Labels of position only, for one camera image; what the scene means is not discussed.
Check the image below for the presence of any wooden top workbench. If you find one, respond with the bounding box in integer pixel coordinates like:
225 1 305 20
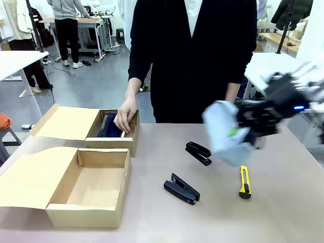
39 15 113 63

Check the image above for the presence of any cardboard box with navy pouch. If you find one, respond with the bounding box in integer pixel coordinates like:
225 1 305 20
29 103 141 157

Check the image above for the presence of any person in grey hoodie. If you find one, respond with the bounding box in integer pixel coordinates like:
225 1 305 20
46 0 91 69

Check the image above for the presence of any grey pencil pouch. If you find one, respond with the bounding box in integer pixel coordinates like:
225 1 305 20
201 100 254 168

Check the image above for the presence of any wooden desk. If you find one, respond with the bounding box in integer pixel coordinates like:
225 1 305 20
257 22 308 54

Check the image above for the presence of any black floor cable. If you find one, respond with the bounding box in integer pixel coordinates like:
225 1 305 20
42 58 77 78

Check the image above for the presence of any person's left forearm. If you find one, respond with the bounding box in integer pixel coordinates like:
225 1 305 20
225 83 241 103

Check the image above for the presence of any person in beige jacket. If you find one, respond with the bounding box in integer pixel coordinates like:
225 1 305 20
0 0 54 94

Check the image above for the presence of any black tripod pole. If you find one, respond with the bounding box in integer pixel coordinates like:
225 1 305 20
25 0 56 105

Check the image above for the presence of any person in black cardigan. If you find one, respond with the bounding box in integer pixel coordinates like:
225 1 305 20
128 0 258 124

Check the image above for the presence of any white side table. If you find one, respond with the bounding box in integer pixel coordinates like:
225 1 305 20
243 52 308 102

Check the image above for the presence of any person's right hand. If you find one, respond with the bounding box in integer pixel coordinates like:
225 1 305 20
113 97 138 134

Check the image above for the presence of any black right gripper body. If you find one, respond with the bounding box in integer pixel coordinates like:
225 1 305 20
263 72 311 121

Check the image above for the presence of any yellow utility knife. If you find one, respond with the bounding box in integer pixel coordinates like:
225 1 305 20
238 165 253 199

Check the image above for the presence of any black light stand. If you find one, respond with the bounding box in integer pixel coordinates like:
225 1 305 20
275 0 297 55

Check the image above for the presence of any cardboard box with flap lid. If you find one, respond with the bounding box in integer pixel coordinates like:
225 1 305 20
0 146 133 229

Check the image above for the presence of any black plastic stool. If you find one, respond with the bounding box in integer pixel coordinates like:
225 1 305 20
115 27 126 43

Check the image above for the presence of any black stapler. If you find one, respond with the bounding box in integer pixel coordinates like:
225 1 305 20
163 173 201 206
185 141 213 167

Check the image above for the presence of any grey stool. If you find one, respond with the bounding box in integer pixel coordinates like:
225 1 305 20
0 126 23 148

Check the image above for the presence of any navy pencil pouch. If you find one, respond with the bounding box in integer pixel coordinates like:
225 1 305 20
97 112 127 138

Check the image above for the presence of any hanging black coat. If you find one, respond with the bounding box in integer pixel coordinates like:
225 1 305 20
270 0 314 31

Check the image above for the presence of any person's right forearm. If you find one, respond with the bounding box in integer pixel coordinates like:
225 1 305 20
124 77 143 102

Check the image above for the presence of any orange cloth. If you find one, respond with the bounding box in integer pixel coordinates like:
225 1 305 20
0 113 13 130

